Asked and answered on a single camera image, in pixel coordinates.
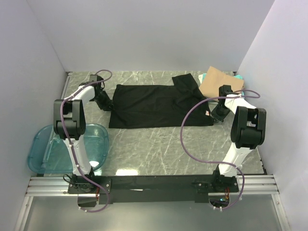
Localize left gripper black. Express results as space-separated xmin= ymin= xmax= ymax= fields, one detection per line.
xmin=92 ymin=90 xmax=114 ymax=112

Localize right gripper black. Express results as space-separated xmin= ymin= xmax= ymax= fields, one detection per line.
xmin=210 ymin=105 xmax=231 ymax=125

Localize black t shirt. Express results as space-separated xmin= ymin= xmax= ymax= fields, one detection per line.
xmin=109 ymin=74 xmax=213 ymax=129

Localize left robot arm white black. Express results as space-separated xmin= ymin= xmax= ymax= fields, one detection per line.
xmin=53 ymin=80 xmax=113 ymax=176

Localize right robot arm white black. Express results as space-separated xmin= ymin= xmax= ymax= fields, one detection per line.
xmin=211 ymin=94 xmax=267 ymax=192

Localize folded tan t shirt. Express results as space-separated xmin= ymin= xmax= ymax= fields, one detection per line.
xmin=199 ymin=66 xmax=245 ymax=102

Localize folded teal t shirt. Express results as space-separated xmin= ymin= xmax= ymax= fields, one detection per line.
xmin=202 ymin=73 xmax=246 ymax=97

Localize blue transparent plastic bin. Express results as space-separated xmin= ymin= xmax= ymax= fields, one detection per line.
xmin=27 ymin=124 xmax=109 ymax=174

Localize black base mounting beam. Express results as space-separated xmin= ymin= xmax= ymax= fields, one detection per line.
xmin=68 ymin=173 xmax=239 ymax=205

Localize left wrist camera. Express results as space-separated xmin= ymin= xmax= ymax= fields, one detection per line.
xmin=89 ymin=75 xmax=103 ymax=82

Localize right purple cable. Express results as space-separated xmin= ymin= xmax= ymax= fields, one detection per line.
xmin=180 ymin=89 xmax=261 ymax=211

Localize purple cable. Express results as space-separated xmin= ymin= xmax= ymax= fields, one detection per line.
xmin=180 ymin=89 xmax=261 ymax=211
xmin=60 ymin=69 xmax=113 ymax=214

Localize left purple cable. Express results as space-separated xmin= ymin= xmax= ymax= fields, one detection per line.
xmin=60 ymin=69 xmax=113 ymax=214

